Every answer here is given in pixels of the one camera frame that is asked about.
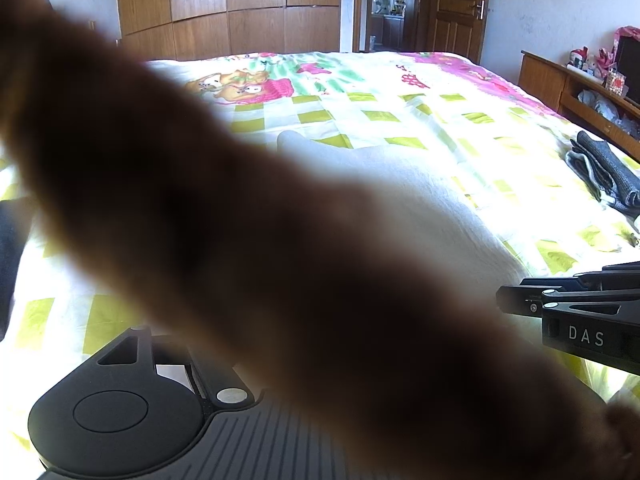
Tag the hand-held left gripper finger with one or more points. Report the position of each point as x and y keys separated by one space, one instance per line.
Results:
x=220 y=375

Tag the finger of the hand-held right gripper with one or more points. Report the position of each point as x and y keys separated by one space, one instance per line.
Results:
x=610 y=280
x=520 y=300

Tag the light grey linen pants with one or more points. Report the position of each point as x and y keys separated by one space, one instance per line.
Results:
x=425 y=210

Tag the person's right forearm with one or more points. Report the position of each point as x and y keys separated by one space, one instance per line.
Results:
x=250 y=235

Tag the dark grey folded garment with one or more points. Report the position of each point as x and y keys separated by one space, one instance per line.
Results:
x=607 y=175

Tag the white plastic bag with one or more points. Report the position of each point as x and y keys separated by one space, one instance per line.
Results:
x=602 y=105

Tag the wooden bedside cabinet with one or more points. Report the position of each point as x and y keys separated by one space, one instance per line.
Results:
x=542 y=77

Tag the black box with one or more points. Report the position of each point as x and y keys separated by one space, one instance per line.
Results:
x=631 y=67

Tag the printed checked quilt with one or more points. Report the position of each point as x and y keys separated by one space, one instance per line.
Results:
x=400 y=115

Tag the pink plush toys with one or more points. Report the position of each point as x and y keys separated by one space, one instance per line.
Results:
x=585 y=60

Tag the dark cloth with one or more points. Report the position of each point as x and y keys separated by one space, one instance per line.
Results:
x=12 y=270

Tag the brown wooden door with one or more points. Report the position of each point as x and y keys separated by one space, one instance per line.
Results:
x=457 y=10

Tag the kitchen cabinet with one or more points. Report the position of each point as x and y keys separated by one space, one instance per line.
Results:
x=387 y=32

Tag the wooden wardrobe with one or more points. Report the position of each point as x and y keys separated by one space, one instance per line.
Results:
x=230 y=5

